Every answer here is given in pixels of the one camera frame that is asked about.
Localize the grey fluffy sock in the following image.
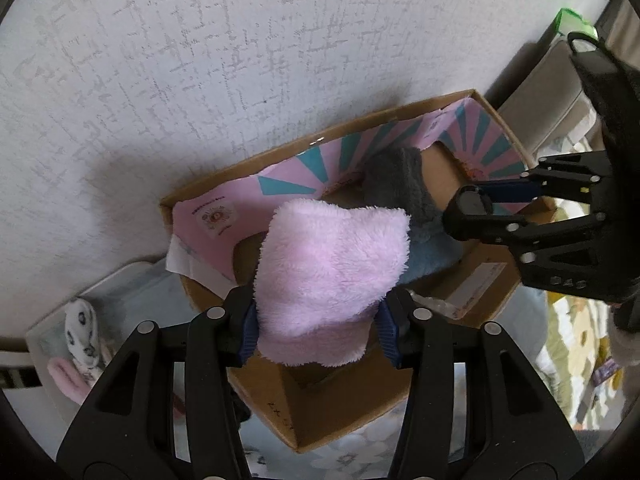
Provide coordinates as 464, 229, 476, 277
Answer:
361, 147, 441, 226

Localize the green plastic bag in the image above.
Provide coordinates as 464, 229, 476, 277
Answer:
552, 7, 599, 41

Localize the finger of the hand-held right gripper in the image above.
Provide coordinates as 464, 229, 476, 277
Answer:
479, 150, 617, 206
442, 185, 615, 292

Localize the blue fluffy sock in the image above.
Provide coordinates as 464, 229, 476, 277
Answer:
400, 217, 476, 286

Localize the clear plastic tray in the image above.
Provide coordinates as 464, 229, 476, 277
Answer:
25, 258, 173, 361

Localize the cardboard box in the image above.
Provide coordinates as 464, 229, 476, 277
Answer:
160, 89, 558, 453

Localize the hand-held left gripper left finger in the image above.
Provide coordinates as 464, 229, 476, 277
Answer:
56, 287, 261, 480

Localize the white slatted frame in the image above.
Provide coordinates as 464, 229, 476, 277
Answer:
0, 336, 46, 392

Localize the pink looped sock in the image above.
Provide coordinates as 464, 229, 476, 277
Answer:
47, 357, 101, 406

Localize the pink and teal paper liner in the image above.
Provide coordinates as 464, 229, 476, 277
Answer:
170, 99, 531, 286

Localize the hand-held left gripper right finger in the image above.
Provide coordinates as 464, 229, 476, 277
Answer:
375, 287, 586, 480

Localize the yellow floral blanket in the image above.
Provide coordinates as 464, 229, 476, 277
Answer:
535, 195, 632, 431

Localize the pink fluffy sock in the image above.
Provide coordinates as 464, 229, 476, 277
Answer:
252, 198, 412, 367

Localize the beige cushion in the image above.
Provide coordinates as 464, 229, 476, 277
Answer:
499, 39, 601, 161

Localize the white patterned sock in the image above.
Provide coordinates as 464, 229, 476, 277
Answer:
64, 299, 112, 381

